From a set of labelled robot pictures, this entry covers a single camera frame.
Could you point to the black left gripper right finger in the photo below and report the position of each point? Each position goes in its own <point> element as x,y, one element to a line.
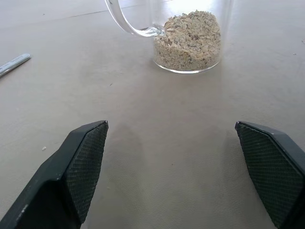
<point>274,171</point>

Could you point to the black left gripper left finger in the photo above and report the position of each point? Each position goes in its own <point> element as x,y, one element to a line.
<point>59,181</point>

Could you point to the oat flakes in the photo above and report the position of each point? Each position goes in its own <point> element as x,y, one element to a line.
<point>188,43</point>

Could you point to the clear glass mug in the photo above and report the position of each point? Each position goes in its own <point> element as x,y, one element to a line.
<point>183,35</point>

